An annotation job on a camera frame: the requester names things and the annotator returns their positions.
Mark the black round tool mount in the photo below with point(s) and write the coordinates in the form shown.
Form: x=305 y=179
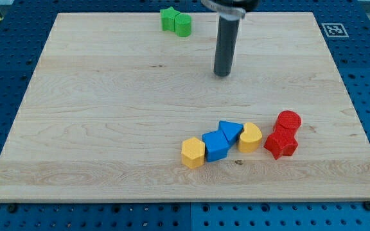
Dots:
x=231 y=9

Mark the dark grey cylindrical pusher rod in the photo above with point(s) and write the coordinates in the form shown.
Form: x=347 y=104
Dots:
x=225 y=44

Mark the yellow heart block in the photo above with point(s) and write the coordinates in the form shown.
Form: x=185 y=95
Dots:
x=250 y=138

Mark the wooden board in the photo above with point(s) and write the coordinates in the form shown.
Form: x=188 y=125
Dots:
x=113 y=97

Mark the green cylinder block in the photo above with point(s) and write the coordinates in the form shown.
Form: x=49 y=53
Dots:
x=183 y=25

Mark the green star block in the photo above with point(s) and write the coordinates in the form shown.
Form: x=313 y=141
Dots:
x=168 y=16

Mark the blue triangle block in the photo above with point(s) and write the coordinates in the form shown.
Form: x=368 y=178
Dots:
x=231 y=131

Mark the white fiducial marker tag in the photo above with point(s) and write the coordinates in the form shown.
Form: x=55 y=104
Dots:
x=334 y=30

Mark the red cylinder block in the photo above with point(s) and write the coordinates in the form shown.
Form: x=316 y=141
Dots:
x=287 y=121

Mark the blue pentagon block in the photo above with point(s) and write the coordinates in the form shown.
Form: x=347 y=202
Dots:
x=216 y=145

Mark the red star block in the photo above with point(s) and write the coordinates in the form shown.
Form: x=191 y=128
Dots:
x=281 y=142

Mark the yellow hexagon block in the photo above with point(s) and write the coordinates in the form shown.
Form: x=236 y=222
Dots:
x=193 y=152

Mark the black screw bottom right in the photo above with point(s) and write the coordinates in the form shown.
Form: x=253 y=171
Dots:
x=366 y=205

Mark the black screw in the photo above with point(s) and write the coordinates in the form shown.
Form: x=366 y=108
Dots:
x=11 y=208
x=366 y=205

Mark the black screw bottom left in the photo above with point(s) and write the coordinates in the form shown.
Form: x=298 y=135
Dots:
x=11 y=208

